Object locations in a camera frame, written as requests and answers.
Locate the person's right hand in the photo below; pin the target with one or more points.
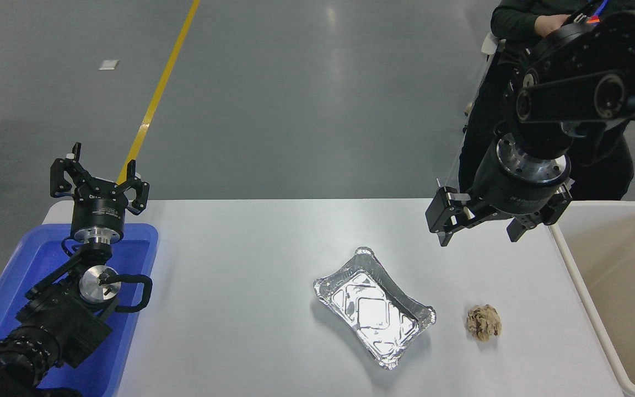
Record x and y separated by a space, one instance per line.
550 23

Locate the crumpled tan paper ball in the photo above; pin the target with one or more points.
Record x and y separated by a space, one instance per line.
484 323

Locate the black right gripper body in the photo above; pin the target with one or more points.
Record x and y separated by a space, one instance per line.
510 196

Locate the blue plastic tray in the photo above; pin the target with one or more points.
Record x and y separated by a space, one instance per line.
25 259

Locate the white paper scrap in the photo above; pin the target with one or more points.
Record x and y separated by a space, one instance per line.
109 64

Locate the large pale bin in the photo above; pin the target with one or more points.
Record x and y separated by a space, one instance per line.
626 286

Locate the silver foil tray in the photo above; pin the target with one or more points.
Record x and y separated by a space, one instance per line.
372 309

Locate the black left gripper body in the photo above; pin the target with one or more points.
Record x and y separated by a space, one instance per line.
98 212

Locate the person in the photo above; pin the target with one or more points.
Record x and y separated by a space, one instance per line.
516 22

